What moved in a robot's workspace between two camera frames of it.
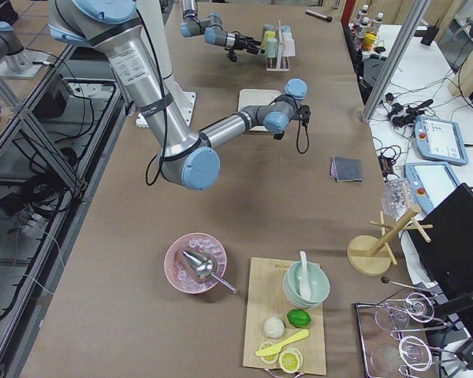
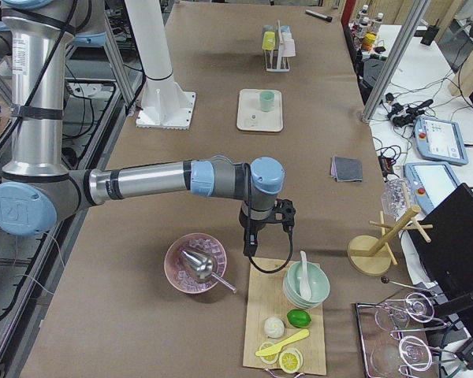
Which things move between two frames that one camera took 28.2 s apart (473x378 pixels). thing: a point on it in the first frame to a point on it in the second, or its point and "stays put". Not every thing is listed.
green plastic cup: x=272 y=47 to x=266 y=98
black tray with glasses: x=397 y=339 stays put
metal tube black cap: x=325 y=17 stays put
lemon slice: x=291 y=360 stays put
